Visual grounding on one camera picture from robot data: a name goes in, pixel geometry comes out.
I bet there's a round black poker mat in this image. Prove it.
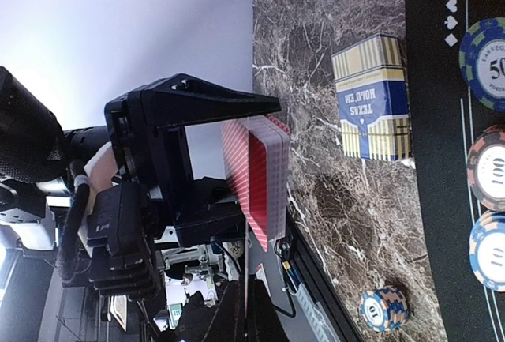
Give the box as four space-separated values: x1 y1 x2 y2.
406 0 504 341

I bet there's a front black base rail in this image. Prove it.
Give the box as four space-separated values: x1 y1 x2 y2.
286 219 363 342

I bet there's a white cable tray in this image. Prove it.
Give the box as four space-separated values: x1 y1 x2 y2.
295 284 340 342

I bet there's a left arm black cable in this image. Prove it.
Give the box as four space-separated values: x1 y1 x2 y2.
54 160 90 284

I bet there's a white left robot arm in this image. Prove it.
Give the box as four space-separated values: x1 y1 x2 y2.
1 70 281 301

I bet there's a brown chip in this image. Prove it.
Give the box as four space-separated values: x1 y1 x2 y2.
466 125 505 212

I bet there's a blue tan chip stack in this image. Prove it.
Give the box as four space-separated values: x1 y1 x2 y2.
359 286 410 333

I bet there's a red playing card deck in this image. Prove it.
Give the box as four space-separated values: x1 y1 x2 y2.
221 115 290 251

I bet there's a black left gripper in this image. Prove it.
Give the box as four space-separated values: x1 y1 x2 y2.
87 73 281 299

